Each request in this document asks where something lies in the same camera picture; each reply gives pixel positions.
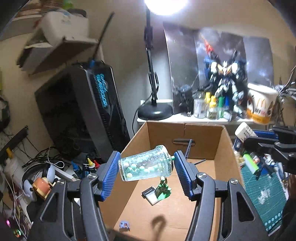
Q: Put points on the white glue tube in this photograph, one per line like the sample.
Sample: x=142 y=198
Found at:
x=244 y=131

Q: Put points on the white game controller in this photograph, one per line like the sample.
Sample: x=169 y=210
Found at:
x=41 y=186

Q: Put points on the dark galaxy poster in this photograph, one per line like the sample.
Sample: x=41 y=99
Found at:
x=191 y=52

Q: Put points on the corgi print paper bucket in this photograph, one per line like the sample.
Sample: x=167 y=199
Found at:
x=261 y=100

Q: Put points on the clear bottle with beads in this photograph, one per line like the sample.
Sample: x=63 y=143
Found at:
x=150 y=164

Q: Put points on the dark spiky winged model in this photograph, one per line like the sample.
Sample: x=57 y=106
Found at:
x=284 y=91

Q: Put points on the blue white robot model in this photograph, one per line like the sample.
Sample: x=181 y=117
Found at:
x=225 y=78

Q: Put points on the brown cardboard box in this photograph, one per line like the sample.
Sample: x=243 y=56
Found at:
x=169 y=219

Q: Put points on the yellow cap cement bottle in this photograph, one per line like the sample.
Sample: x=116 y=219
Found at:
x=212 y=111

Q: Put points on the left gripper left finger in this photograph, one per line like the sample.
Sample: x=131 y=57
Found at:
x=107 y=174

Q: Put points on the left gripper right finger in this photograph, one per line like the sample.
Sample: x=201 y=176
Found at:
x=187 y=174

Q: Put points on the black desk lamp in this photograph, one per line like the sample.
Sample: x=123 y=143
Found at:
x=152 y=110

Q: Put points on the small white black clip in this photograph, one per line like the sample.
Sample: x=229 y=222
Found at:
x=150 y=196

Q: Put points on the green lighter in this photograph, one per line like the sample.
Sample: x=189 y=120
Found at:
x=252 y=166

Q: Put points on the black computer tower case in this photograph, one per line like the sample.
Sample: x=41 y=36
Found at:
x=82 y=113

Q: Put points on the green cutting mat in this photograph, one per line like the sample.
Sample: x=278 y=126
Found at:
x=268 y=197

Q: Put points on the clear glass jar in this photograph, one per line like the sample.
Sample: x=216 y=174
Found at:
x=199 y=105

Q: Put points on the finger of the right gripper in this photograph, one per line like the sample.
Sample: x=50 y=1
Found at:
x=266 y=134

